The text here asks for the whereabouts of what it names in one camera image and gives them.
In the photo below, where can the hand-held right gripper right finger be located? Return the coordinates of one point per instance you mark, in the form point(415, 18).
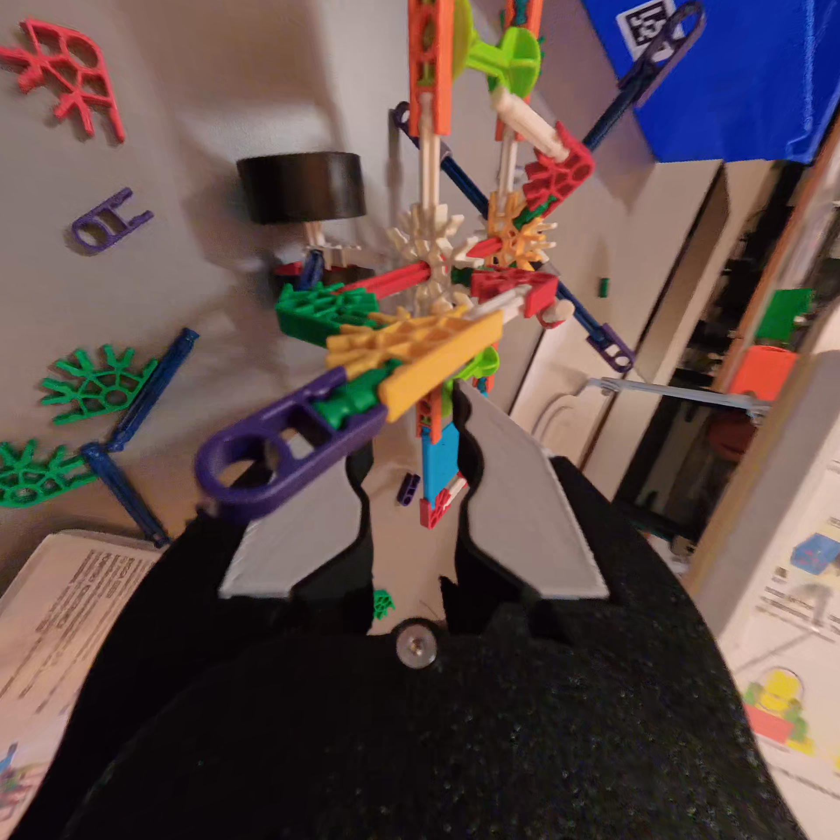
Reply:
point(531, 525)

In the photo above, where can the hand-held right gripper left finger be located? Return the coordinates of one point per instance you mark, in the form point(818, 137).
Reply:
point(295, 544)

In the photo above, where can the colourful construction toy model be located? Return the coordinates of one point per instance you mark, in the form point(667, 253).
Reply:
point(433, 354)

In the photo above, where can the small green fan connector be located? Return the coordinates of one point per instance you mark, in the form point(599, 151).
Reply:
point(382, 604)

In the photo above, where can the dark blue plastic rod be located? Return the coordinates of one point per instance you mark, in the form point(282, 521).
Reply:
point(121, 492)
point(154, 390)

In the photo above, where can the white document stand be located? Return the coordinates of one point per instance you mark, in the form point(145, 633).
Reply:
point(741, 525)

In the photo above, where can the building ideas booklet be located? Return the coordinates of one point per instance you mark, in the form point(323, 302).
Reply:
point(59, 623)

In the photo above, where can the large green fan connector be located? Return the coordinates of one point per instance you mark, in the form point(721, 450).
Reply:
point(26, 482)
point(85, 384)

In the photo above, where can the orange storage bin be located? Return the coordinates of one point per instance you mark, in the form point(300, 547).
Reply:
point(761, 374)

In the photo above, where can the green storage bin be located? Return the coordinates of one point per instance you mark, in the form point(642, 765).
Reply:
point(784, 315)

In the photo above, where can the blue plastic bin with tag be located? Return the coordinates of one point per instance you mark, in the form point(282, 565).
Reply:
point(735, 85)

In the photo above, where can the red fan connector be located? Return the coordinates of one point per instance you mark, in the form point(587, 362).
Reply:
point(79, 85)

